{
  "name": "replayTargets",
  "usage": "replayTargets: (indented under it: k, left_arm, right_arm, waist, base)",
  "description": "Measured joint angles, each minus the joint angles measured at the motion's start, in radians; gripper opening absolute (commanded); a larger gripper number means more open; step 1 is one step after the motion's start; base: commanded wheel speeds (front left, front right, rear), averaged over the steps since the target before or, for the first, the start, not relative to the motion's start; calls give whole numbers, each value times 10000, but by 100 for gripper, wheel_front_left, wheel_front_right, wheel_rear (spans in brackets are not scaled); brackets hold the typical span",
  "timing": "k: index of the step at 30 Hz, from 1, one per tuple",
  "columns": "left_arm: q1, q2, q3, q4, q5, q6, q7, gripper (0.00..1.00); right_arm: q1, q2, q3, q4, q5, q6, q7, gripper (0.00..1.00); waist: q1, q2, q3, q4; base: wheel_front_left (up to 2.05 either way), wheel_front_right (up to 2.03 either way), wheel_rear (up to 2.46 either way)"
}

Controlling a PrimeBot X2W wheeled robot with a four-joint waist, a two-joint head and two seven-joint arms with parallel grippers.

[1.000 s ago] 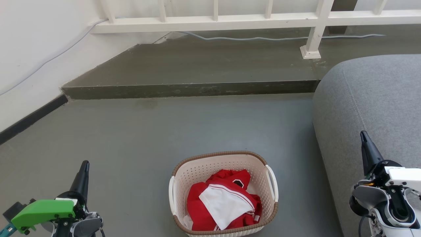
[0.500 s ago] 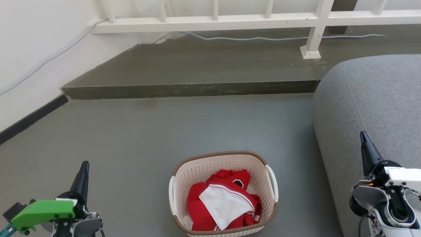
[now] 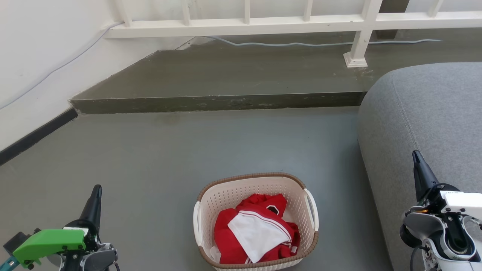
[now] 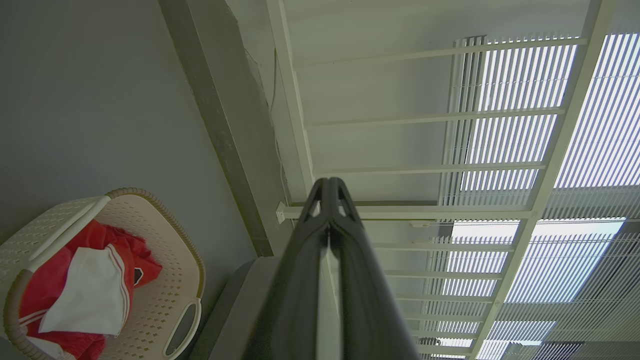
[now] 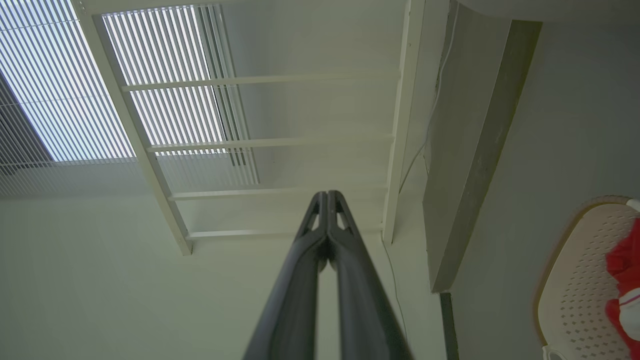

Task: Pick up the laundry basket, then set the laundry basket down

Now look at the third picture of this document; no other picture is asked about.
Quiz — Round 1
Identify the red and white jersey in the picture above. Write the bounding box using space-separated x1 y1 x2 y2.
214 193 301 265

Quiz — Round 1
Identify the cream perforated laundry basket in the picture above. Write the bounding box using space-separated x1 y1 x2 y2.
193 172 320 271

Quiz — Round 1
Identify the black baseboard strip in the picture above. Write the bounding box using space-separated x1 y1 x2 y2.
0 107 79 166

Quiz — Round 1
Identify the grey fabric sofa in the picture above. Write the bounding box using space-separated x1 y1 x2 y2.
357 62 482 271

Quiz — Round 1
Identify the white wooden railing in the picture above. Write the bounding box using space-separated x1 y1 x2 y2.
103 0 482 69

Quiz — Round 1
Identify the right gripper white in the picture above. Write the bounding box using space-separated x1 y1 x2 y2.
412 150 482 221

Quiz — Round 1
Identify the light grey cable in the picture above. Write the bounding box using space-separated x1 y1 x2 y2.
204 35 442 48
0 20 125 110

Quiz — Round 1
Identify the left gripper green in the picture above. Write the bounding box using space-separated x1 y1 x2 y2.
12 184 103 269

